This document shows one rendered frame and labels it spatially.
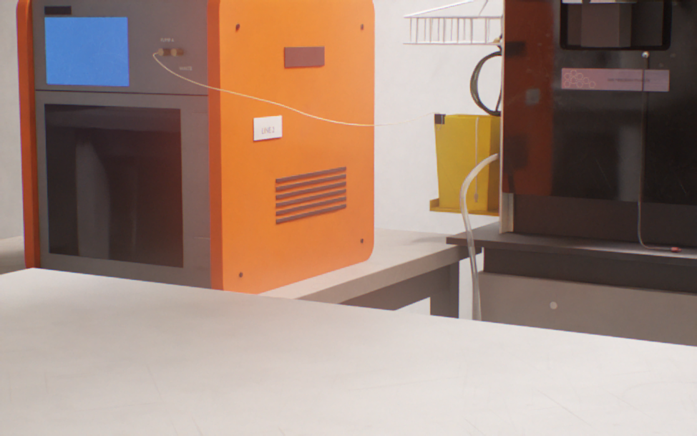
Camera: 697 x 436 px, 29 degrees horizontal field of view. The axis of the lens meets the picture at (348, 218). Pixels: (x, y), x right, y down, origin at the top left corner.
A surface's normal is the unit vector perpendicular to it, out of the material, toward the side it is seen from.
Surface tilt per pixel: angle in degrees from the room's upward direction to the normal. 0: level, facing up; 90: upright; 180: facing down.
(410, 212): 90
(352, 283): 90
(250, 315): 0
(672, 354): 0
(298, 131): 90
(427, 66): 90
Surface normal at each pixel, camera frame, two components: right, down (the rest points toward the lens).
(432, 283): 0.86, 0.07
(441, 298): -0.50, 0.12
